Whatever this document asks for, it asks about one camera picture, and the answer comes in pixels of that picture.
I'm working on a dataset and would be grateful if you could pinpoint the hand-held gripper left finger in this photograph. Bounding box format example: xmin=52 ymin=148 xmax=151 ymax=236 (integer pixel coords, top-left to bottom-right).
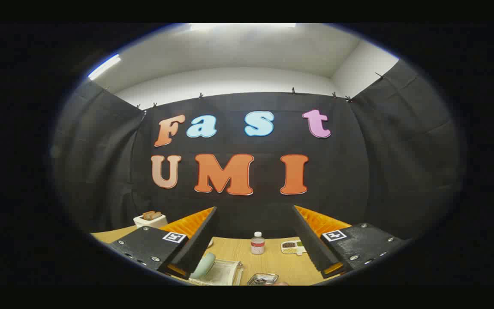
xmin=108 ymin=206 xmax=220 ymax=279

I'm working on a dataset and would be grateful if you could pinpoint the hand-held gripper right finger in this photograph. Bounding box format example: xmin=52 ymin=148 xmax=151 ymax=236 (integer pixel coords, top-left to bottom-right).
xmin=292 ymin=205 xmax=410 ymax=279

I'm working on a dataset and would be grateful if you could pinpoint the light green plate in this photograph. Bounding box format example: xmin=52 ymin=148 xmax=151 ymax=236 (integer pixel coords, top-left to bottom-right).
xmin=189 ymin=252 xmax=216 ymax=279

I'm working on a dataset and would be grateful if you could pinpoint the white wire dish rack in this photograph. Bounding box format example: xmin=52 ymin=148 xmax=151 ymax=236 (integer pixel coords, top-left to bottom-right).
xmin=187 ymin=257 xmax=244 ymax=286

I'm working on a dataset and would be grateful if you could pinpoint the metal wire basket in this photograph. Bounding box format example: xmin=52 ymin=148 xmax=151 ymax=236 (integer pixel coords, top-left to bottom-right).
xmin=247 ymin=273 xmax=279 ymax=286

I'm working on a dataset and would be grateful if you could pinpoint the white divided tray with beans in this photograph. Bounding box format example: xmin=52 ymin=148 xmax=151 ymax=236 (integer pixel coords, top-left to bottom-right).
xmin=281 ymin=241 xmax=307 ymax=256

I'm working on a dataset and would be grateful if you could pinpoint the clear bottle with red label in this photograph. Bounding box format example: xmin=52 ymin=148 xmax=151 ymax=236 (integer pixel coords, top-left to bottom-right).
xmin=251 ymin=232 xmax=265 ymax=255

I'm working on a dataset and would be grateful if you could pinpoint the white toaster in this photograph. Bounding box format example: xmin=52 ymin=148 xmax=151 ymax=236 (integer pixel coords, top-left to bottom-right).
xmin=133 ymin=214 xmax=168 ymax=229

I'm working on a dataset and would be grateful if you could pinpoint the ceiling light panel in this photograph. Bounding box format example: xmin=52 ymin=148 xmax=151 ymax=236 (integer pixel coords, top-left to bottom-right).
xmin=87 ymin=54 xmax=121 ymax=81
xmin=189 ymin=23 xmax=297 ymax=31

